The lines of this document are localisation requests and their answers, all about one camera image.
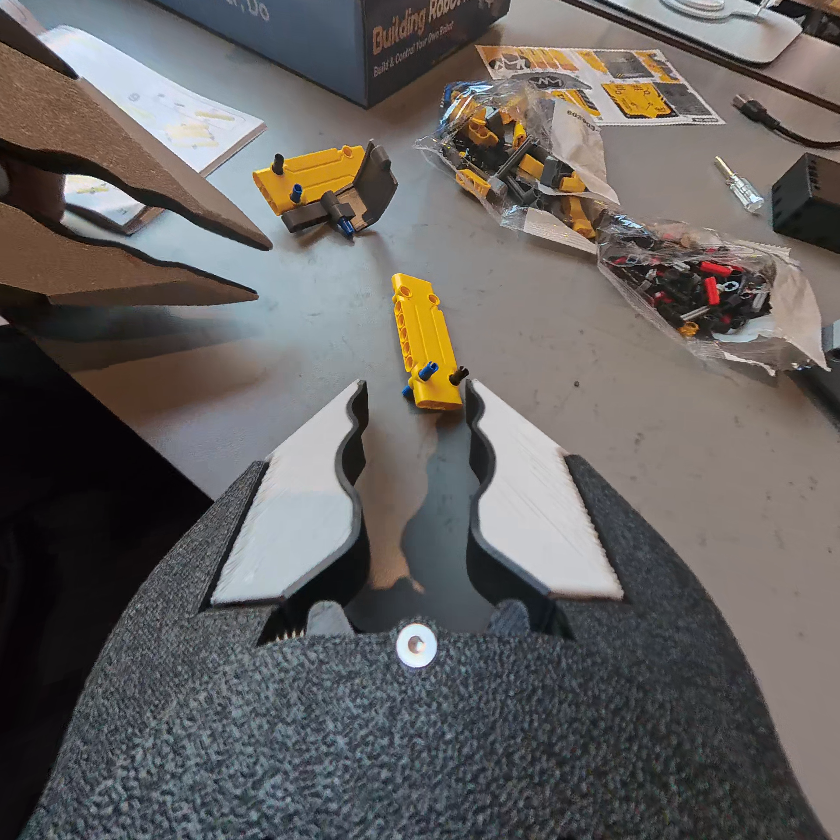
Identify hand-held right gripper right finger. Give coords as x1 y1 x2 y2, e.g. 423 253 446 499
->
465 379 624 601

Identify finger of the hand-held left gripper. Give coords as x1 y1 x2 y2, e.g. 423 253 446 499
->
0 200 259 308
0 41 274 252

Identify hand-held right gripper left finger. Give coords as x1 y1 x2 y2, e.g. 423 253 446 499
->
210 379 370 608

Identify yellow grey brick assembly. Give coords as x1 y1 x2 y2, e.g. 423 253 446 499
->
252 138 400 239

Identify yellow panel brick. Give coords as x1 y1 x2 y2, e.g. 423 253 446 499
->
392 272 471 412

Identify bag of black red pins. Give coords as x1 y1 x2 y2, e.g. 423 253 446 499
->
593 213 830 377

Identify grey desk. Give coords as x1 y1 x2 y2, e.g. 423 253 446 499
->
20 0 840 840

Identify instruction booklet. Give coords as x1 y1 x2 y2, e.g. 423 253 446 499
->
39 25 269 236

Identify blue robot kit box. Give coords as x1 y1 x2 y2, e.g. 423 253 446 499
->
144 0 513 110

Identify person's black trousers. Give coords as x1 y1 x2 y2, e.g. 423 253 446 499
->
0 328 212 840

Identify bag of yellow bricks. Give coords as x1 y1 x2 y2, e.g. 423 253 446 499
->
413 78 622 254

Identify black battery box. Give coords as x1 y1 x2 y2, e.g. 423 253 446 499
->
770 152 840 238

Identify yellow grey sticker sheet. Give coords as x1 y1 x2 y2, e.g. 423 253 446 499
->
475 44 727 127

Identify silver stand base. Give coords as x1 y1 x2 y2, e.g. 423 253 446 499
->
604 0 805 66

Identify small clear-handled screwdriver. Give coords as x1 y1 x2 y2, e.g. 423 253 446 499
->
713 155 766 215

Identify black USB cable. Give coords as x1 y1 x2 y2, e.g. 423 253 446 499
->
732 93 840 149

